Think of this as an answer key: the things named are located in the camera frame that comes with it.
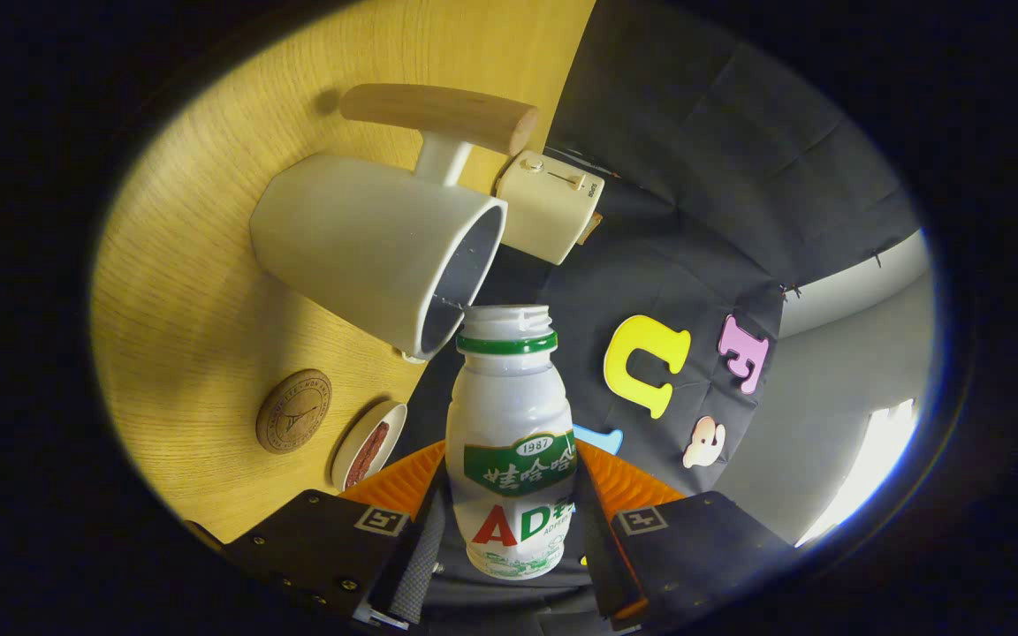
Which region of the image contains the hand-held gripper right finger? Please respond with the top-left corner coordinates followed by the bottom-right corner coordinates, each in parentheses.
top-left (573, 437), bottom-right (794, 632)

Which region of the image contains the white juice bottle green label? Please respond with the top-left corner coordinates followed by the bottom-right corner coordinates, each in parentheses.
top-left (444, 305), bottom-right (579, 580)

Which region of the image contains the wooden table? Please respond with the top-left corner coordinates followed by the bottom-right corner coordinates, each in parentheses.
top-left (89, 0), bottom-right (598, 544)

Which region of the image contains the cream toaster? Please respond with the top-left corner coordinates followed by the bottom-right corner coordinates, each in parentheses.
top-left (495, 150), bottom-right (605, 266)

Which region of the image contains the round wooden coaster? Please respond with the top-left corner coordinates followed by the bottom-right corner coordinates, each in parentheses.
top-left (255, 368), bottom-right (333, 455)

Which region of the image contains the black backdrop cloth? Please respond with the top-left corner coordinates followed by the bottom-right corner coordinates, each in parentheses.
top-left (403, 0), bottom-right (927, 619)

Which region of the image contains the white round plate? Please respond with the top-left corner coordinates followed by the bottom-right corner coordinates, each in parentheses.
top-left (330, 400), bottom-right (408, 492)

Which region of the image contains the white cup wooden handle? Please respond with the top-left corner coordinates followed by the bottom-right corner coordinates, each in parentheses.
top-left (249, 83), bottom-right (541, 363)

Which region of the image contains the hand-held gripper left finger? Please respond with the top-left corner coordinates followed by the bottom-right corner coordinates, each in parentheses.
top-left (222, 439), bottom-right (450, 632)

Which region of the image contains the red meat slice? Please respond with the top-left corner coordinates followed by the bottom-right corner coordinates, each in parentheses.
top-left (346, 421), bottom-right (391, 488)

